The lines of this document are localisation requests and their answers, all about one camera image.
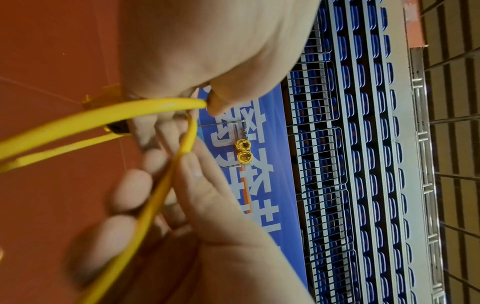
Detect blue banner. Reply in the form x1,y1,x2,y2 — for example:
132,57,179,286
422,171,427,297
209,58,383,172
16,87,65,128
190,83,310,289

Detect red banner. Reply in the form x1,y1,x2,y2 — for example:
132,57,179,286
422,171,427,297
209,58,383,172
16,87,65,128
400,0,427,52

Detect rows of blue seats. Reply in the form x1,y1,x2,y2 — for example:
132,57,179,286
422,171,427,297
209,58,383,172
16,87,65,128
284,0,418,304

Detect metal rack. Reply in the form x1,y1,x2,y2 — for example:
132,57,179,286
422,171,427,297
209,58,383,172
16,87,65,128
196,118,255,170

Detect person's left hand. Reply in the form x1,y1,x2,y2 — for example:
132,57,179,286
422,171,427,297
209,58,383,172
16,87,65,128
118,0,324,149

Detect person's right hand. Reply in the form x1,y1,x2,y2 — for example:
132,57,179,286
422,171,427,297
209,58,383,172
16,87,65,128
63,121,316,304

